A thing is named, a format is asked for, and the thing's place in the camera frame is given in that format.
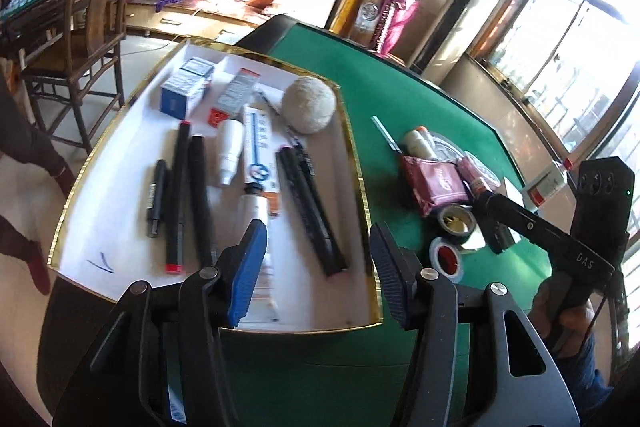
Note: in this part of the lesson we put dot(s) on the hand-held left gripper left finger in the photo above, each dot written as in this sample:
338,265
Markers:
247,267

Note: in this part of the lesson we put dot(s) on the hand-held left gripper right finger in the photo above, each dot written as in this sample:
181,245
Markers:
390,267

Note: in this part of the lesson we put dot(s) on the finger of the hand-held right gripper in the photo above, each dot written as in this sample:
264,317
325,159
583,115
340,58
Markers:
520,219

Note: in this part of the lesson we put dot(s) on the white bottle with red label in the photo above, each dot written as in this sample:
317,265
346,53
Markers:
545,187

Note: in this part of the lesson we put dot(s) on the small red foil packet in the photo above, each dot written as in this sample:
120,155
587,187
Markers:
475,174

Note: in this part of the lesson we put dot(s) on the large red foil packet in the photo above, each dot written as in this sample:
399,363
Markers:
435,184

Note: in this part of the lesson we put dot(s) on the gold-edged white cardboard tray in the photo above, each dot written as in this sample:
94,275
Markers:
115,187

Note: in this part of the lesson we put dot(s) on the white fluffy ball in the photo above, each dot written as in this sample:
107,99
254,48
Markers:
307,107

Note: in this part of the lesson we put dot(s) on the long grey carton box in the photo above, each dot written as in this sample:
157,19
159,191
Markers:
235,92

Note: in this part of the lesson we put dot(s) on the person's right forearm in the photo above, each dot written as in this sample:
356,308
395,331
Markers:
585,372

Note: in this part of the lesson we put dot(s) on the person's right hand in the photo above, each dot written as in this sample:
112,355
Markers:
540,312

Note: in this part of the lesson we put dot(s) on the white paper box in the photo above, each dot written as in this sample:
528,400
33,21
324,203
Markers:
511,194

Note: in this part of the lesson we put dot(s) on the black tape roll red core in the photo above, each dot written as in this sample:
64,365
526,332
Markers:
446,278

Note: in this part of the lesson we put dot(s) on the long black marker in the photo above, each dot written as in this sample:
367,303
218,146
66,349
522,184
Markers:
200,197

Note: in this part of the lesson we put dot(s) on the black marker with red ends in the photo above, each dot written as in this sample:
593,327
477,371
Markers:
177,207

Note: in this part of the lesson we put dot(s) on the short black marker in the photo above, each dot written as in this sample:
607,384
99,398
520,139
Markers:
157,197

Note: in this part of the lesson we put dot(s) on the black pen with white print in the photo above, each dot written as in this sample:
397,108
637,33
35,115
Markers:
305,162

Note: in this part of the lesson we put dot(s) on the white squeeze bottle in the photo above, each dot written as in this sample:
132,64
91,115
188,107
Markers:
231,147

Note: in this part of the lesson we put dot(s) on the white plastic bottle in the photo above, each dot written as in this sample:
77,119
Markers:
417,144

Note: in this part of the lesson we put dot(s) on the long white blue box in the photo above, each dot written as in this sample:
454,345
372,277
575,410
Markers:
260,142

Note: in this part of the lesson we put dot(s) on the glue bottle with orange cap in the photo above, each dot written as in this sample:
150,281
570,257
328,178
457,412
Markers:
424,129

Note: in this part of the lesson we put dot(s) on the thin black pen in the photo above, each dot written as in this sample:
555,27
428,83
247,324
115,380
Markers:
272,107

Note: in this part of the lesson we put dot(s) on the large window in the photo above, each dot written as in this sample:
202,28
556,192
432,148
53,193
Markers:
575,32

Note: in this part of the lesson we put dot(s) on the blue white medicine box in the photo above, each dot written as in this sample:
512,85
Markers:
180,94

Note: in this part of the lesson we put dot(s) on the white floor air conditioner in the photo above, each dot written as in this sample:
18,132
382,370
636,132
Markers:
465,17

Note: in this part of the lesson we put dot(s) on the magenta fringed cloth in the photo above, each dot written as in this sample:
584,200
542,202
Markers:
400,17

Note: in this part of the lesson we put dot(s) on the low wooden TV cabinet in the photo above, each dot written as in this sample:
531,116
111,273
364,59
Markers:
200,24

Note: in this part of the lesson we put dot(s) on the wooden chair with round emblem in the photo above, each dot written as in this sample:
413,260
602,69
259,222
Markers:
370,12

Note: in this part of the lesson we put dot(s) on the dark wooden armchair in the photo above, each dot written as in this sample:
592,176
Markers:
107,7

